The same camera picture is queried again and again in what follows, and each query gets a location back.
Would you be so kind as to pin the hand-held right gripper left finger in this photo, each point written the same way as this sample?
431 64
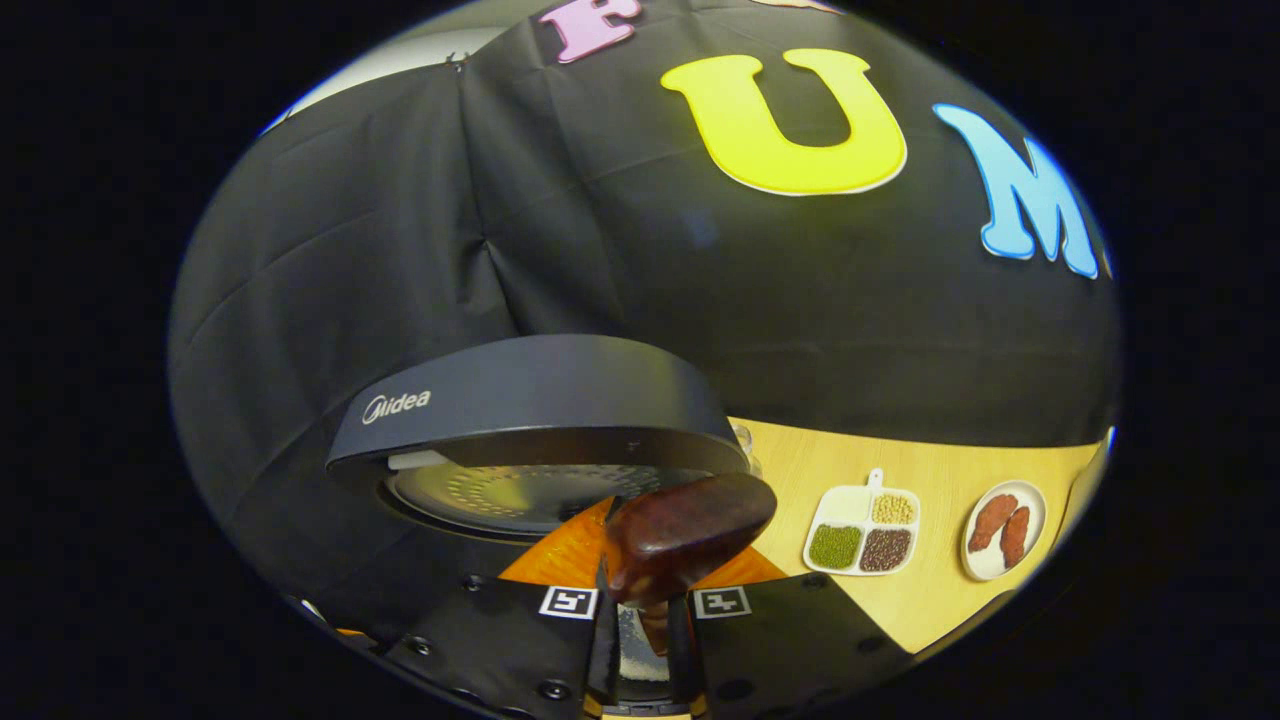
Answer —
603 655

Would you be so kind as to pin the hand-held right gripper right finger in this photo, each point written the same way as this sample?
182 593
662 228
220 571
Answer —
682 655

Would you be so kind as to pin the brown wooden spoon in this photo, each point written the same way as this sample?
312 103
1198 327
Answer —
690 525

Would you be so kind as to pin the black silver rice cooker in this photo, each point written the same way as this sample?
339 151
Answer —
540 395

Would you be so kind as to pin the white divided bean dish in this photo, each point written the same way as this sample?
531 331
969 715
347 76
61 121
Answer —
845 505

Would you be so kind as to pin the small clear glass bottle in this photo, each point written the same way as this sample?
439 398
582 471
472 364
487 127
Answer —
745 440

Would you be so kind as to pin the white round plate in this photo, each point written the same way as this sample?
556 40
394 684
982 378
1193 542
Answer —
985 565

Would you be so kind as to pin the red-brown meat piece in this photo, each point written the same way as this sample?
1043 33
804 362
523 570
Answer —
1015 538
990 520

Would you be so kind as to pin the white toaster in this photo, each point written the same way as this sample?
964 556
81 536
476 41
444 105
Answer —
1090 485

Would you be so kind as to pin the black backdrop cloth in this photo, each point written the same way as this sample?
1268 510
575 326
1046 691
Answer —
400 220

